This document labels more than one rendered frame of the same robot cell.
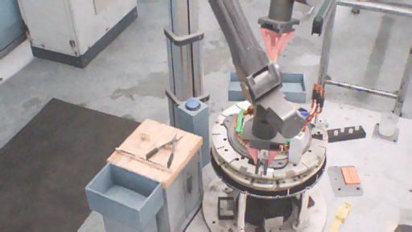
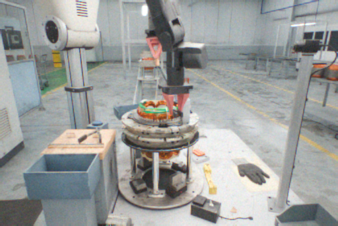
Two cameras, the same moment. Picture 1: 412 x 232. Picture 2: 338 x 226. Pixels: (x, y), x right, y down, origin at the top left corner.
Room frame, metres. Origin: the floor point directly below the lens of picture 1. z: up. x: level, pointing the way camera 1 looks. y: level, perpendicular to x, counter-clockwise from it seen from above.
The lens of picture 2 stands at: (0.29, 0.25, 1.39)
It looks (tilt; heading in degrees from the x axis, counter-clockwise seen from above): 18 degrees down; 330
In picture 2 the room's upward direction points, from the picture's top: straight up
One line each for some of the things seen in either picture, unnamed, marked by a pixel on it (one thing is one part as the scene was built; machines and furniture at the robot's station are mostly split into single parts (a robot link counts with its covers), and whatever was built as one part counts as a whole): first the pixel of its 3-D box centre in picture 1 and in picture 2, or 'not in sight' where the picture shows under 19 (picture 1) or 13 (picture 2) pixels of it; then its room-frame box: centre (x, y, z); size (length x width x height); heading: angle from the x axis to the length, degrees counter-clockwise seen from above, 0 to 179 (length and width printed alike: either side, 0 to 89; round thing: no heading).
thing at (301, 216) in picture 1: (303, 199); (189, 158); (1.01, -0.27, 0.91); 0.02 x 0.02 x 0.21
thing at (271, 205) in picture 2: not in sight; (280, 205); (0.71, -0.49, 0.78); 0.09 x 0.09 x 0.01; 41
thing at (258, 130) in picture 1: (265, 126); (175, 78); (0.91, -0.13, 1.28); 0.10 x 0.07 x 0.07; 78
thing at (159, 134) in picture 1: (155, 151); (82, 143); (1.07, 0.15, 1.05); 0.20 x 0.19 x 0.02; 151
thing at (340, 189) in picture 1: (344, 180); (196, 155); (1.19, -0.44, 0.79); 0.12 x 0.09 x 0.02; 1
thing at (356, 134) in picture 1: (344, 134); not in sight; (1.41, -0.49, 0.79); 0.15 x 0.05 x 0.02; 99
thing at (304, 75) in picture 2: not in sight; (292, 138); (0.71, -0.49, 1.07); 0.03 x 0.03 x 0.57; 41
